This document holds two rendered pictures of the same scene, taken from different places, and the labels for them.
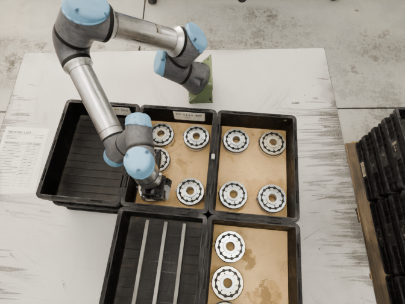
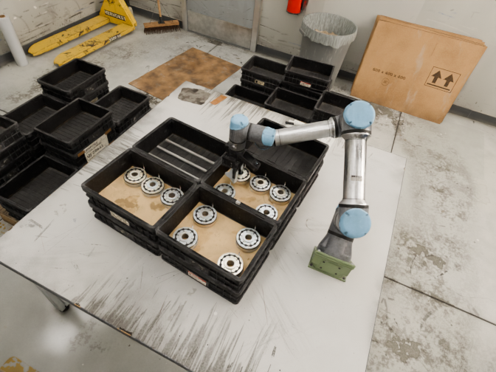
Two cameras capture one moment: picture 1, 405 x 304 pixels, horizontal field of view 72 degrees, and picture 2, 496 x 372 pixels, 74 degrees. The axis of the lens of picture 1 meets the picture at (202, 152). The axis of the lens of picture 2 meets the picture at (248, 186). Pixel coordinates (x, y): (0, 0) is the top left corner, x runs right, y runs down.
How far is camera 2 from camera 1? 108 cm
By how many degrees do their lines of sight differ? 51
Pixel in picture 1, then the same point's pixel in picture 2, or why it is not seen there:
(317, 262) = (119, 270)
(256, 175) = (210, 242)
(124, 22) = (353, 144)
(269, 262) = (145, 217)
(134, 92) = not seen: hidden behind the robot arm
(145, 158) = (237, 120)
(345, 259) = (104, 293)
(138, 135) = (256, 127)
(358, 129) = not seen: outside the picture
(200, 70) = (334, 245)
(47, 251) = not seen: hidden behind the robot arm
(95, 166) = (274, 156)
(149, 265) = (193, 159)
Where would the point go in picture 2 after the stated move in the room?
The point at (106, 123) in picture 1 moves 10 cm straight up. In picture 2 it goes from (281, 131) to (285, 112)
